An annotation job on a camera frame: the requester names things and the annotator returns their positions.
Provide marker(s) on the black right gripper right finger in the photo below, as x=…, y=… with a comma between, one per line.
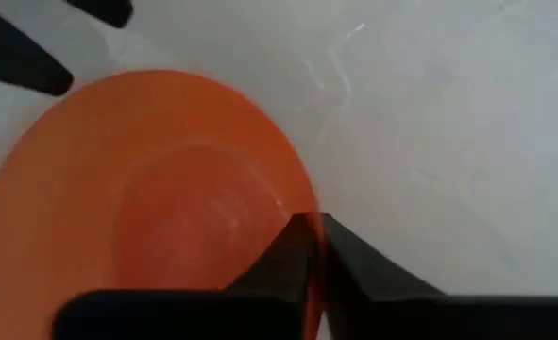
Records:
x=392, y=307

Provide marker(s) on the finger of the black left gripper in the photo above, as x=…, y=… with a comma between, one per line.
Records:
x=106, y=9
x=14, y=56

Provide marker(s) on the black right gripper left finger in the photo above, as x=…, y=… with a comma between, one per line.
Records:
x=259, y=302

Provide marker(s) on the orange plastic bowl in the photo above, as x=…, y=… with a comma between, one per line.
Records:
x=132, y=189

